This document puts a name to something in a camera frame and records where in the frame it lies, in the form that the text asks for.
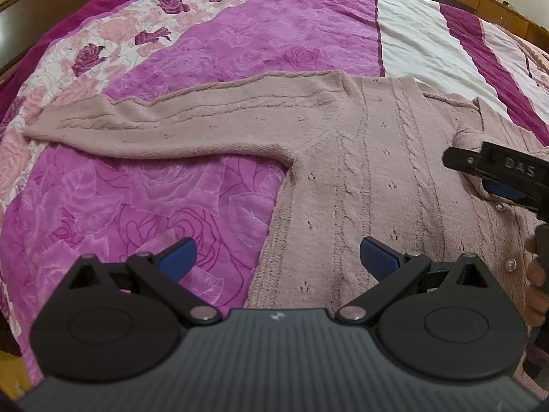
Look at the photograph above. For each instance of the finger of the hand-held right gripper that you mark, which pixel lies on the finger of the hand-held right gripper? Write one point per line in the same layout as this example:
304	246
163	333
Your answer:
502	189
463	159

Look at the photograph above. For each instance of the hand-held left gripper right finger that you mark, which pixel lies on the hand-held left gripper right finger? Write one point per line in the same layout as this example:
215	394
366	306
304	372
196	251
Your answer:
378	257

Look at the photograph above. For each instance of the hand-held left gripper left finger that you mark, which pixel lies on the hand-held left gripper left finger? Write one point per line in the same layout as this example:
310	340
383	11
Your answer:
179	256

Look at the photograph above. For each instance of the pink knit sweater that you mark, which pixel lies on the pink knit sweater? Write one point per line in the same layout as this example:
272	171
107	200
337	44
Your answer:
386	171

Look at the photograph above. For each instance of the person's right hand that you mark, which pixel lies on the person's right hand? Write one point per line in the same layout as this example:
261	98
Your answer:
538	292

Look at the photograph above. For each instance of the pink floral bedspread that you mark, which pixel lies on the pink floral bedspread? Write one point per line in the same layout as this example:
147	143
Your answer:
150	206

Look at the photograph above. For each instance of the wooden headboard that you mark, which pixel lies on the wooden headboard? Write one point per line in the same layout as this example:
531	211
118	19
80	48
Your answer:
38	4

